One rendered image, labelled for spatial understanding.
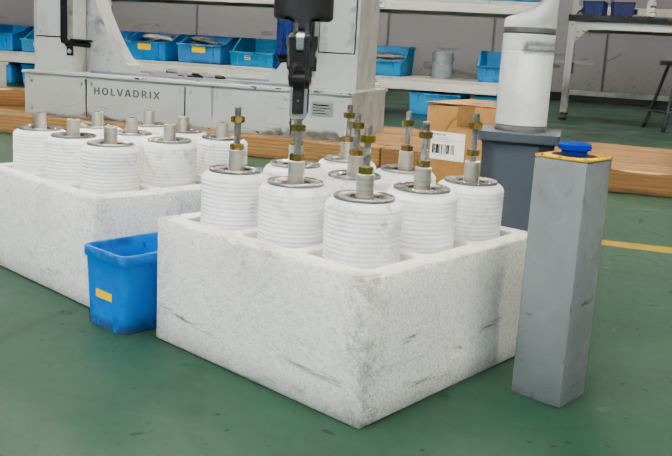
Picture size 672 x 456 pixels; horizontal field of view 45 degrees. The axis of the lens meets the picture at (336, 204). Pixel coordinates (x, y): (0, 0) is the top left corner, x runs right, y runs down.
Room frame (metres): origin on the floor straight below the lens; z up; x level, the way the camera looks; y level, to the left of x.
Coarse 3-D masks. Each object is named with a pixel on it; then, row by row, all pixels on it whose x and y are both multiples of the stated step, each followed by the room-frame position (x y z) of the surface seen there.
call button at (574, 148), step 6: (558, 144) 1.01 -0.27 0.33; (564, 144) 1.00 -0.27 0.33; (570, 144) 0.99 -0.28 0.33; (576, 144) 0.99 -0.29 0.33; (582, 144) 0.99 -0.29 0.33; (588, 144) 0.99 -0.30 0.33; (564, 150) 1.00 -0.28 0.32; (570, 150) 0.99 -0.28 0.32; (576, 150) 0.99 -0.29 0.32; (582, 150) 0.99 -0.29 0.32; (588, 150) 0.99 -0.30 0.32
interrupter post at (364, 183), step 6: (360, 174) 0.97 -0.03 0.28; (372, 174) 0.97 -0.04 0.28; (360, 180) 0.97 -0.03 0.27; (366, 180) 0.97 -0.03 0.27; (372, 180) 0.97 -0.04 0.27; (360, 186) 0.97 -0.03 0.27; (366, 186) 0.97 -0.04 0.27; (372, 186) 0.97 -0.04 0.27; (360, 192) 0.97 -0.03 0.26; (366, 192) 0.97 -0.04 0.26; (372, 192) 0.97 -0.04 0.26; (360, 198) 0.97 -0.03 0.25; (366, 198) 0.97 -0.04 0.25; (372, 198) 0.97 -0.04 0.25
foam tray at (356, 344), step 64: (192, 256) 1.07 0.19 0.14; (256, 256) 0.99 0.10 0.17; (320, 256) 1.00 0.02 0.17; (448, 256) 0.99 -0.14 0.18; (512, 256) 1.10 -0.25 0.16; (192, 320) 1.07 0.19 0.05; (256, 320) 0.99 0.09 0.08; (320, 320) 0.91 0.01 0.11; (384, 320) 0.89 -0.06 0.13; (448, 320) 0.99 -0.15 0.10; (512, 320) 1.12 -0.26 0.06; (320, 384) 0.91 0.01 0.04; (384, 384) 0.90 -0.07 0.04; (448, 384) 1.00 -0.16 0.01
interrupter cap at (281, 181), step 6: (270, 180) 1.04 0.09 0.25; (276, 180) 1.05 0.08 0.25; (282, 180) 1.06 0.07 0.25; (306, 180) 1.07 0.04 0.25; (312, 180) 1.07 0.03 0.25; (318, 180) 1.07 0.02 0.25; (282, 186) 1.02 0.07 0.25; (288, 186) 1.02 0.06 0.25; (294, 186) 1.02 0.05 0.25; (300, 186) 1.02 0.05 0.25; (306, 186) 1.02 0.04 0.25; (312, 186) 1.03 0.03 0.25; (318, 186) 1.03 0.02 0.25
